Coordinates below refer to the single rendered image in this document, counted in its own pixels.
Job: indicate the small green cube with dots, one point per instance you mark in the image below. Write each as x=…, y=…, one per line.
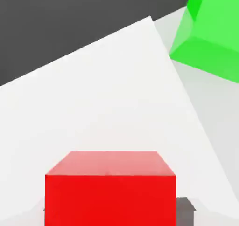
x=209, y=35

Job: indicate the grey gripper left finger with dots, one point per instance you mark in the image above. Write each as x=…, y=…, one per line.
x=35, y=217

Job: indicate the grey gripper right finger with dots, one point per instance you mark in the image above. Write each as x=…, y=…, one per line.
x=184, y=213

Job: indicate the small red cube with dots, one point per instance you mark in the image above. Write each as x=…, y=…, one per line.
x=110, y=198

